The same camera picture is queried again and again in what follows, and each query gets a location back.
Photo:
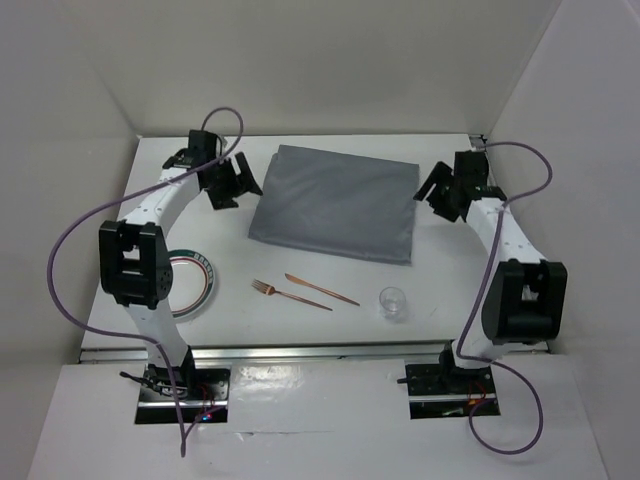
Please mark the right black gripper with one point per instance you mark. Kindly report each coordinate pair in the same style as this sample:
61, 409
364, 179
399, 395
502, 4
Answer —
440, 175

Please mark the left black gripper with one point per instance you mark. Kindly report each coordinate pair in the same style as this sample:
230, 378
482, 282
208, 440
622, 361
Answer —
239, 183

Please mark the grey cloth placemat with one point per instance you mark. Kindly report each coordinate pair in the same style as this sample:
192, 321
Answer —
338, 204

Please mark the clear glass cup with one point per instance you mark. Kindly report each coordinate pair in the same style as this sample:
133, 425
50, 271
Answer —
392, 304

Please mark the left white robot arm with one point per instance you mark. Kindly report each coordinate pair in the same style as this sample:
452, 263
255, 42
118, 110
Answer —
135, 265

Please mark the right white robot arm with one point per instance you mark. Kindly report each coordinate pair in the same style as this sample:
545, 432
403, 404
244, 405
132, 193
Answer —
521, 296

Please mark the white plate green red rim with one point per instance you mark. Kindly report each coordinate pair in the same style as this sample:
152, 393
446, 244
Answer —
194, 284

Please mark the copper fork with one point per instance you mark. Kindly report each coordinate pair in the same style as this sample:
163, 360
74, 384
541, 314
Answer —
270, 290

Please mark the copper knife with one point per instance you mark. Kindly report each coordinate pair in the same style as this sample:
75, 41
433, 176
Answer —
301, 282

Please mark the aluminium front rail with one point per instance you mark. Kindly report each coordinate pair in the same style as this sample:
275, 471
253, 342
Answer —
229, 354

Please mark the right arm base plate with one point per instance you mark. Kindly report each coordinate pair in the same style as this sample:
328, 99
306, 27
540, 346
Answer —
433, 395

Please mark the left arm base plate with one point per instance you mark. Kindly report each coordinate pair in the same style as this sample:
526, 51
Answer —
206, 402

